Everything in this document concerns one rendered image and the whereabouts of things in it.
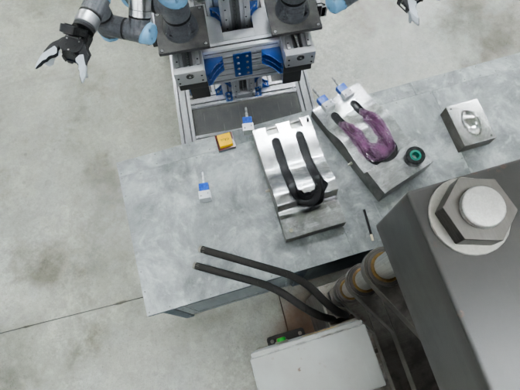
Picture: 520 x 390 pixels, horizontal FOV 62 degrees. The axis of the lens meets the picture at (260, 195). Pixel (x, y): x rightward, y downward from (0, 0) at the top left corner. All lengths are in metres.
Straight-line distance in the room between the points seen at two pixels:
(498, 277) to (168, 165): 1.57
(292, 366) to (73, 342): 1.89
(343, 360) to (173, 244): 0.99
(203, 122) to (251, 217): 1.02
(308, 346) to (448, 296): 0.55
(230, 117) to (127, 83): 0.86
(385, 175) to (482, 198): 1.25
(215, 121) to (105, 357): 1.51
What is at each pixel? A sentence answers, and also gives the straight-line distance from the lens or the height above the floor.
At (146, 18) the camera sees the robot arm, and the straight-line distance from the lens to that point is 1.66.
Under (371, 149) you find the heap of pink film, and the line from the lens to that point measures 1.93.
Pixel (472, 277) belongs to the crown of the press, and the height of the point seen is 2.01.
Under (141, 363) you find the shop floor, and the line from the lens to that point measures 2.71.
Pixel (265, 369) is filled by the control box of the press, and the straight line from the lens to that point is 1.14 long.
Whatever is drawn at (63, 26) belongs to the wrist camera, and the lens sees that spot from 1.51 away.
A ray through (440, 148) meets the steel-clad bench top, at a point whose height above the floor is 0.80.
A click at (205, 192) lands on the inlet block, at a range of 1.87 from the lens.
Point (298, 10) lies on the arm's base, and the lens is 2.00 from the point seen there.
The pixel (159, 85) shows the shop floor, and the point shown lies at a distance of 3.19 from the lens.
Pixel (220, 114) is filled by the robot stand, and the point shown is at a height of 0.21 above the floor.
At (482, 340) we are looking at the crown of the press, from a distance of 0.66.
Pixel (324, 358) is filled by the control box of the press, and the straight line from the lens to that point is 1.15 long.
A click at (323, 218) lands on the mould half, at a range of 1.82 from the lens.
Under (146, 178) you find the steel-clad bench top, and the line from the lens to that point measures 2.01.
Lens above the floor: 2.61
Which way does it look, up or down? 72 degrees down
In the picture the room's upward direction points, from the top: 4 degrees counter-clockwise
